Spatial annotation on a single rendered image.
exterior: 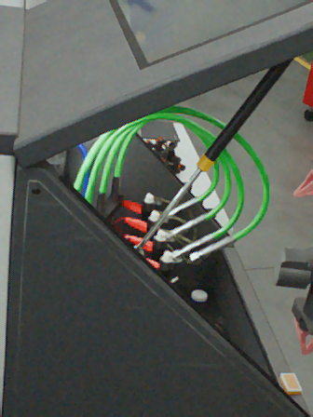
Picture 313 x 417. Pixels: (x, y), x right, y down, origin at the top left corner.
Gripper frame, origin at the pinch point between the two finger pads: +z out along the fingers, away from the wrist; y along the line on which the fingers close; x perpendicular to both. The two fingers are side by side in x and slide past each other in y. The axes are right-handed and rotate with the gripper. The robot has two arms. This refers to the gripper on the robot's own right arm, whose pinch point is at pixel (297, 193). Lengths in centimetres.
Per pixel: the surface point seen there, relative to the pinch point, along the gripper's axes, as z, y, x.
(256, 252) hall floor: 66, -101, -184
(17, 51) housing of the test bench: 22, 61, 27
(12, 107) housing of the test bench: 17, 55, 53
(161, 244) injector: 27.7, 10.3, 12.6
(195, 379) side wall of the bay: 21, 3, 53
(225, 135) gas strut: -5, 36, 52
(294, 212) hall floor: 48, -118, -240
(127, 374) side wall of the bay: 29, 11, 56
